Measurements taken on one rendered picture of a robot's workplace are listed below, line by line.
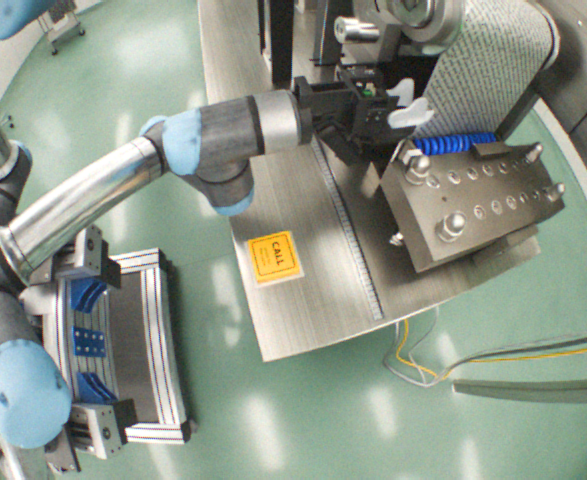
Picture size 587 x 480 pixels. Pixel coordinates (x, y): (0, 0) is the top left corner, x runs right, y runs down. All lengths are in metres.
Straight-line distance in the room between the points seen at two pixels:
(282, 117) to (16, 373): 0.37
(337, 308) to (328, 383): 0.94
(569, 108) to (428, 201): 0.37
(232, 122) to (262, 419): 1.28
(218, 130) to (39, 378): 0.31
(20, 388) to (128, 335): 1.08
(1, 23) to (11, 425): 0.31
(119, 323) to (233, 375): 0.56
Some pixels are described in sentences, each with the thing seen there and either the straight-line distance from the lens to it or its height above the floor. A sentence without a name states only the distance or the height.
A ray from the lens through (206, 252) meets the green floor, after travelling 1.50.
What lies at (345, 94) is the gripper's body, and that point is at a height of 1.16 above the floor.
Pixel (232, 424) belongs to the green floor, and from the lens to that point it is 1.44.
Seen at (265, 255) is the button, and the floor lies 0.92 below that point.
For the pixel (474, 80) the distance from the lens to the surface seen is 0.47.
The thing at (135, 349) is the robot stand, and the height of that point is 0.21.
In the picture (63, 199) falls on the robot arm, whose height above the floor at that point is 1.12.
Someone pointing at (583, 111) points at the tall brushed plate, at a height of 1.21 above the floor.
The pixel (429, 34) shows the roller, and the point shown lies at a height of 1.22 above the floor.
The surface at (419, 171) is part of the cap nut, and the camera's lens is 0.42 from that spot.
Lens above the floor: 1.37
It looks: 69 degrees down
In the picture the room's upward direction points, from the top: 4 degrees clockwise
